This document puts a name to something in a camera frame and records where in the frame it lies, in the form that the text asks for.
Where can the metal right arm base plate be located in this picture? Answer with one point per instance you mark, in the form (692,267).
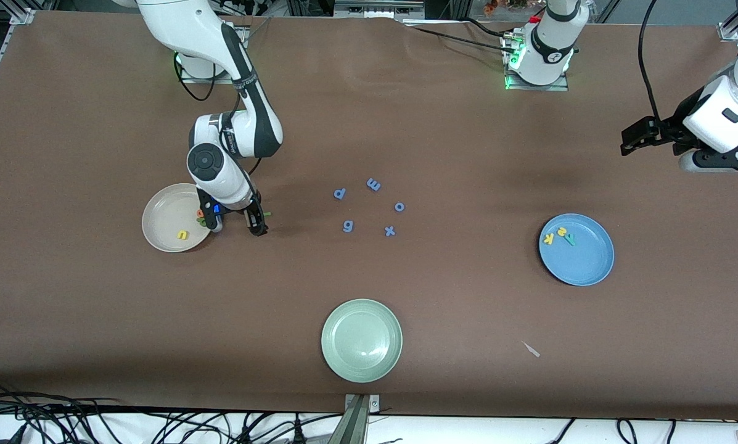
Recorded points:
(221,79)

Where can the blue foam letter m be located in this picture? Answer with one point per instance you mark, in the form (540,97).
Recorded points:
(373,184)

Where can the pale green round plate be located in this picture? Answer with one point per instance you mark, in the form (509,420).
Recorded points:
(361,340)

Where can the teal foam letter y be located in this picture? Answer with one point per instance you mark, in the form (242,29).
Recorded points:
(570,240)

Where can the aluminium corner bracket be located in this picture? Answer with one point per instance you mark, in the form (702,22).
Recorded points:
(24,17)
(729,32)

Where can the blue foam letter d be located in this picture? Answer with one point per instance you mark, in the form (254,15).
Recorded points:
(336,197)

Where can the beige round plate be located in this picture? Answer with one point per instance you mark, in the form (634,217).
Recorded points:
(165,222)

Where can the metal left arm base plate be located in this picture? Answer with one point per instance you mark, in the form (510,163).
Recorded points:
(538,87)

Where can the blue foam letter g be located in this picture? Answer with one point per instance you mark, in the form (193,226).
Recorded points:
(346,229)

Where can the small white paper scrap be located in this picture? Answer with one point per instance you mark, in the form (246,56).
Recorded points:
(532,350)

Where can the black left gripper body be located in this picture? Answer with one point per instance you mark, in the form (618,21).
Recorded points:
(666,131)

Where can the blue round plate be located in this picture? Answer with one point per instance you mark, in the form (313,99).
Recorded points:
(584,259)

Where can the grey metal camera pole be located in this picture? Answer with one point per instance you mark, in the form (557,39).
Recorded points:
(356,425)

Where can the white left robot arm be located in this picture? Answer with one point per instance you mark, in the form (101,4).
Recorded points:
(550,49)

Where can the yellow foam letter k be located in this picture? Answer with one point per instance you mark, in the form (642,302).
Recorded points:
(548,239)

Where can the grey metal box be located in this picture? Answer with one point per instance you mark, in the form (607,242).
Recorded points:
(378,9)

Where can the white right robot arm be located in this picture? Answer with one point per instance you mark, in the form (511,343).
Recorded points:
(221,179)

